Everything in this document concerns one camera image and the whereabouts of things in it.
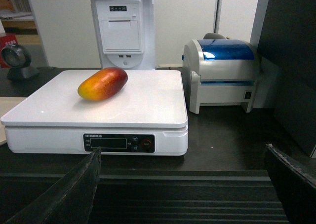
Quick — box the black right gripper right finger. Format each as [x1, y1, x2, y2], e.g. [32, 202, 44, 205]
[264, 144, 316, 224]

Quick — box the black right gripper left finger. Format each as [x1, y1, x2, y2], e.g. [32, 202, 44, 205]
[5, 148, 102, 224]

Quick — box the dark red mango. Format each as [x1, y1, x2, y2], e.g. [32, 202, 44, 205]
[77, 67, 128, 101]

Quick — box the black checkout counter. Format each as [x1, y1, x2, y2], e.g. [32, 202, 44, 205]
[0, 67, 316, 224]

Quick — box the white checkout scale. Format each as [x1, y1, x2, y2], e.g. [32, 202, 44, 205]
[5, 70, 188, 156]

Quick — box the beige plastic tray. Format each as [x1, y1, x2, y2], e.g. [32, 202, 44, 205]
[0, 97, 26, 146]

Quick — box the white blue label printer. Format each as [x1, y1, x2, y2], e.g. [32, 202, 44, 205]
[182, 39, 260, 114]

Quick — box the black barcode scanner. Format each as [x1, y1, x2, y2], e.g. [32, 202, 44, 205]
[5, 44, 40, 81]

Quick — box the grey office chair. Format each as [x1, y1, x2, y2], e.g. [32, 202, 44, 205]
[203, 33, 227, 39]

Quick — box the red fire extinguisher box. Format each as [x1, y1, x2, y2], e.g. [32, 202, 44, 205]
[0, 33, 18, 68]

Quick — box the white POS terminal stand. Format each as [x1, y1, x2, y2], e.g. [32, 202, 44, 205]
[90, 0, 156, 70]

